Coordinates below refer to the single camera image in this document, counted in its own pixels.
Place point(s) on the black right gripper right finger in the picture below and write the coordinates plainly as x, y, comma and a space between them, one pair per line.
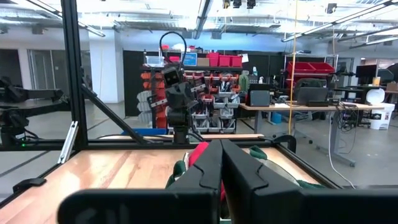
242, 177

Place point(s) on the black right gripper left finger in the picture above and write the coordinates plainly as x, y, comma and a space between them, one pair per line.
208, 174

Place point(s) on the beige green-trimmed gardening bag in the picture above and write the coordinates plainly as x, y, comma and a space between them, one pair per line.
280, 169

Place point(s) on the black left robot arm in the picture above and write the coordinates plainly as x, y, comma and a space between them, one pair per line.
180, 124

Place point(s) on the black background robot arm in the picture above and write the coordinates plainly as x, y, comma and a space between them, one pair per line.
31, 93

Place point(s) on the shelf unit with small bins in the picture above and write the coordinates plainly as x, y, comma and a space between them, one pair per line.
217, 102

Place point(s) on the blue sign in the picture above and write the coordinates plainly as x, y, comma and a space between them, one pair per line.
190, 59

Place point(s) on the brown cardboard box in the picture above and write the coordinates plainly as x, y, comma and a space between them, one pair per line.
203, 62

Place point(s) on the clear plastic box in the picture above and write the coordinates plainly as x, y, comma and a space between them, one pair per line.
155, 61

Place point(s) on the red storage bin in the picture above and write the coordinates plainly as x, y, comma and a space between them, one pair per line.
236, 61
225, 61
213, 59

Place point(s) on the blue tray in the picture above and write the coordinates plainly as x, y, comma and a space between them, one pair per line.
143, 132

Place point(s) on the green hanging garment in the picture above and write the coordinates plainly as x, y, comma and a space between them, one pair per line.
244, 82

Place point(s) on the blue bin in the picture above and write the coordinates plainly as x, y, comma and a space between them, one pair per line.
275, 118

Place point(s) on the white building pillar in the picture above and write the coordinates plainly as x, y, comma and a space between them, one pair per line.
105, 68

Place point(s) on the grey laptop computer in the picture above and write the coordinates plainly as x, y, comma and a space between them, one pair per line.
311, 95

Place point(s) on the large red tote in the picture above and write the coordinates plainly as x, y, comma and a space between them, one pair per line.
300, 67
325, 68

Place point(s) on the wooden work table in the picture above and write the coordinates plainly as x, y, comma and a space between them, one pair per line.
357, 107

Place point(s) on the white trash can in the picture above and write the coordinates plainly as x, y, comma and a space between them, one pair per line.
381, 118

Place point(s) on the black computer monitor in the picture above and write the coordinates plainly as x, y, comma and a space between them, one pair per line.
366, 71

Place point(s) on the orange cup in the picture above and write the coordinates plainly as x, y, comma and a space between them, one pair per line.
376, 81

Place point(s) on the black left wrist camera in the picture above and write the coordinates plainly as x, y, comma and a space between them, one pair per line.
172, 76

